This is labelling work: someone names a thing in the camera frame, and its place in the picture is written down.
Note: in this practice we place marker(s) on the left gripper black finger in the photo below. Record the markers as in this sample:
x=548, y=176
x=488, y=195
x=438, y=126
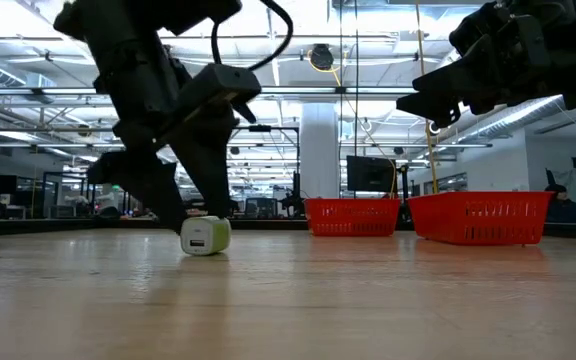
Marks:
x=148, y=185
x=205, y=175

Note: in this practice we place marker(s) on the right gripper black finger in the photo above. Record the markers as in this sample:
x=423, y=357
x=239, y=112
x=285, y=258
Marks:
x=450, y=77
x=438, y=106

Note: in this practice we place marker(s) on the green white wall charger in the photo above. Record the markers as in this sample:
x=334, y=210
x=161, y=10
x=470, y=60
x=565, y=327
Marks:
x=205, y=237

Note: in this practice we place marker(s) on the black background robot arm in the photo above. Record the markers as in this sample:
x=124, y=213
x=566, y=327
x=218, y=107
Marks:
x=294, y=200

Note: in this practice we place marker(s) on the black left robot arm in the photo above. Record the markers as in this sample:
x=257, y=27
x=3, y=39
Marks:
x=128, y=60

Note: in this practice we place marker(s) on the black monitor stand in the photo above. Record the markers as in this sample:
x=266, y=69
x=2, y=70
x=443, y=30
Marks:
x=404, y=190

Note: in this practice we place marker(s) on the black monitor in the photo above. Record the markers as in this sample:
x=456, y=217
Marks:
x=370, y=174

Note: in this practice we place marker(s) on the white building column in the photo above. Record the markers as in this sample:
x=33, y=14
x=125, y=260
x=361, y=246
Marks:
x=319, y=150

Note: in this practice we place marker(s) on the red plastic basket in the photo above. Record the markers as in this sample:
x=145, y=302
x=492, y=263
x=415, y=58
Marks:
x=353, y=217
x=480, y=217

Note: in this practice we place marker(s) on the seated person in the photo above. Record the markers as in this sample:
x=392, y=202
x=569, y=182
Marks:
x=563, y=210

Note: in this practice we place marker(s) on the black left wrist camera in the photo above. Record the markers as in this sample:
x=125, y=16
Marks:
x=218, y=85

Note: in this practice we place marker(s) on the silver ventilation duct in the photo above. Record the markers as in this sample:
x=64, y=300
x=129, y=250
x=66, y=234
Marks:
x=508, y=122

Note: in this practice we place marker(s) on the black background rig frame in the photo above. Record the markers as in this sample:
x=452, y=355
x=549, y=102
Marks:
x=297, y=170

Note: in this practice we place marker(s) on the black background cage frame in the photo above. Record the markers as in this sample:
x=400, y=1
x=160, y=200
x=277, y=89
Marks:
x=44, y=195

